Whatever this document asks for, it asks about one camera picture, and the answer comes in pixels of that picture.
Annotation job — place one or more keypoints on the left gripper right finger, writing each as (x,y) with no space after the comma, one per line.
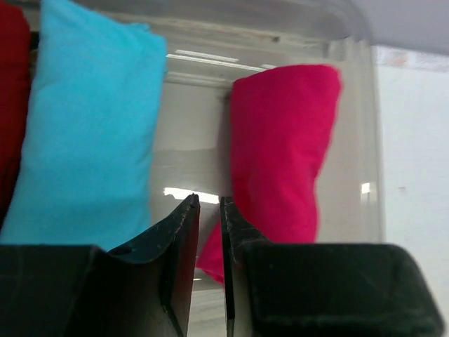
(320,289)

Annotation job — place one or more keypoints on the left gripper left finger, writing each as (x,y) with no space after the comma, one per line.
(140,288)

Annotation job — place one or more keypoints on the pink t shirt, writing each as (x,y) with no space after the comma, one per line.
(281,125)

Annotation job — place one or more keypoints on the cyan rolled t shirt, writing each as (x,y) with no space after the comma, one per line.
(93,111)

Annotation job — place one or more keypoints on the red rolled t shirt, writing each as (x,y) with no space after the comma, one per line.
(15,88)

